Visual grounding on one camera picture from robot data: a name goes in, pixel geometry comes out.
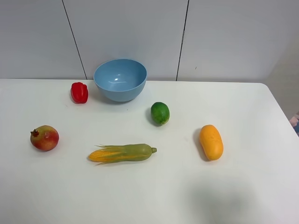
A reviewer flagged red bell pepper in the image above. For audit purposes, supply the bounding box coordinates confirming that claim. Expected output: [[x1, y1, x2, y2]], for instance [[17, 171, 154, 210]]
[[71, 82, 88, 104]]

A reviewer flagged orange yellow mango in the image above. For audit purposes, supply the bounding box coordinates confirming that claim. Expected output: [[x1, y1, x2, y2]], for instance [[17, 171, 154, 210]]
[[199, 125, 224, 161]]

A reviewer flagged green lime fruit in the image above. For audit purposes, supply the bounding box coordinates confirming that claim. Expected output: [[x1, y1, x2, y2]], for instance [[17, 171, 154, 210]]
[[150, 102, 170, 126]]

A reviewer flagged person's hand at edge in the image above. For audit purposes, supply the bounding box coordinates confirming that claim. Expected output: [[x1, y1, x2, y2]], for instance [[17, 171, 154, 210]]
[[289, 113, 299, 134]]

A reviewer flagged red yellow pomegranate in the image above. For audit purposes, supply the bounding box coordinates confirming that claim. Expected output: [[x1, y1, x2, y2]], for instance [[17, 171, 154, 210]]
[[30, 125, 59, 151]]

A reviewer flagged corn cob with husk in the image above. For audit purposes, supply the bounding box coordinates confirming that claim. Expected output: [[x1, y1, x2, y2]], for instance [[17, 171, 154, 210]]
[[87, 144, 157, 164]]

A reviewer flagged blue plastic bowl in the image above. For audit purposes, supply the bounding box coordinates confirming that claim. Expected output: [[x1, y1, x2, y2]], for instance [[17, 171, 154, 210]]
[[93, 59, 147, 102]]

